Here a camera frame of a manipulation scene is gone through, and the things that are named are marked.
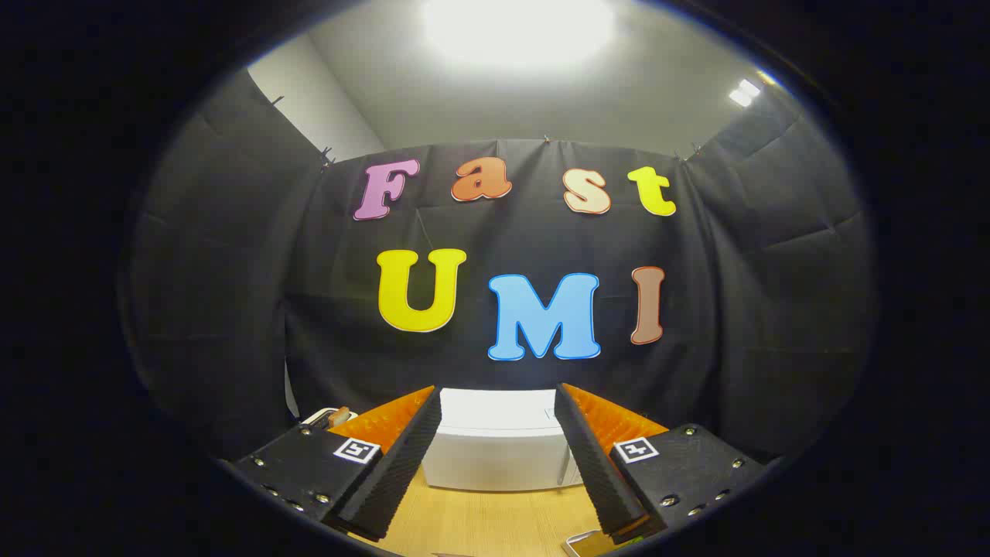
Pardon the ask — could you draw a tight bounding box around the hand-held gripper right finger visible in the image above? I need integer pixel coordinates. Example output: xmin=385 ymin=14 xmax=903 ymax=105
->
xmin=554 ymin=383 xmax=768 ymax=544

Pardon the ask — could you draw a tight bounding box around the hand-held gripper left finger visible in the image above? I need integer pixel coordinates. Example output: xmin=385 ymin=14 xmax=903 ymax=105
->
xmin=230 ymin=385 xmax=443 ymax=542

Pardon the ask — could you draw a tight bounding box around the white microwave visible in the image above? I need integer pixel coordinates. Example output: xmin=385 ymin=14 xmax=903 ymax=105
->
xmin=422 ymin=388 xmax=585 ymax=493

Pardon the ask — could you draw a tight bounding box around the white toaster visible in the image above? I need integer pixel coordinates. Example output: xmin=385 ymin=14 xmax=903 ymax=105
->
xmin=302 ymin=406 xmax=358 ymax=429

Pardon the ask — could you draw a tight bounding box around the black backdrop cloth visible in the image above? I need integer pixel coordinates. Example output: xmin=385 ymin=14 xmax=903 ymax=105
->
xmin=124 ymin=66 xmax=879 ymax=465

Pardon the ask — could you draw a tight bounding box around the large ceiling light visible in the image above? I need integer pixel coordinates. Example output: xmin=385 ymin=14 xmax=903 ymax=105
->
xmin=422 ymin=0 xmax=616 ymax=70

